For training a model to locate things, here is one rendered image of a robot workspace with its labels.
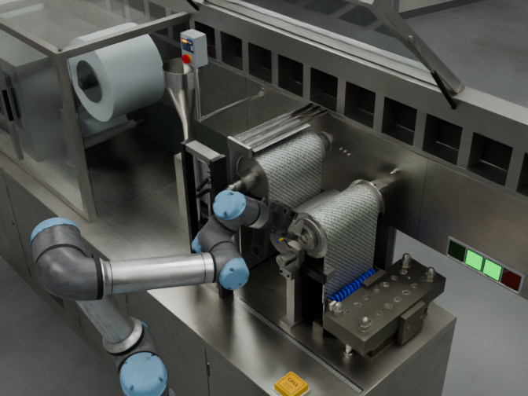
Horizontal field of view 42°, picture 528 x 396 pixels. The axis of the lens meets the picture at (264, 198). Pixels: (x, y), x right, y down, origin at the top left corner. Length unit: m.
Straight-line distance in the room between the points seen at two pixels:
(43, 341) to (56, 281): 2.05
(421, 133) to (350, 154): 0.31
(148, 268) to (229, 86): 1.17
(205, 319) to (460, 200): 0.89
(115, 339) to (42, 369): 1.64
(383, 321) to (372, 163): 0.50
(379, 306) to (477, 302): 1.68
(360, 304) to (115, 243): 0.98
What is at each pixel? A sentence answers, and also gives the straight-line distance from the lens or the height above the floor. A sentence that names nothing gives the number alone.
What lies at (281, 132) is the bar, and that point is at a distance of 2.13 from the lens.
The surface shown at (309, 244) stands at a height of 1.24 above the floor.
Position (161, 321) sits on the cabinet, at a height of 0.75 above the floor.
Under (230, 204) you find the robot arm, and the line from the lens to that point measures 1.71.
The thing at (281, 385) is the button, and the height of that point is 0.92.
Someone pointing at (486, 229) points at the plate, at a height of 1.30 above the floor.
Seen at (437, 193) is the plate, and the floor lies 1.34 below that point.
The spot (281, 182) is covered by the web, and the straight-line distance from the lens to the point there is 2.11.
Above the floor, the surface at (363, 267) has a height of 1.06.
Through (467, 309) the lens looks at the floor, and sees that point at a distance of 3.73.
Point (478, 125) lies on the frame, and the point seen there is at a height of 1.60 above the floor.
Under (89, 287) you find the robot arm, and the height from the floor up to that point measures 1.47.
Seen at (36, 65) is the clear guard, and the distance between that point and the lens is 2.65.
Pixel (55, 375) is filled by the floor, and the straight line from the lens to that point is 3.46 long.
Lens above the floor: 2.48
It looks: 34 degrees down
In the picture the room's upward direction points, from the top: 1 degrees counter-clockwise
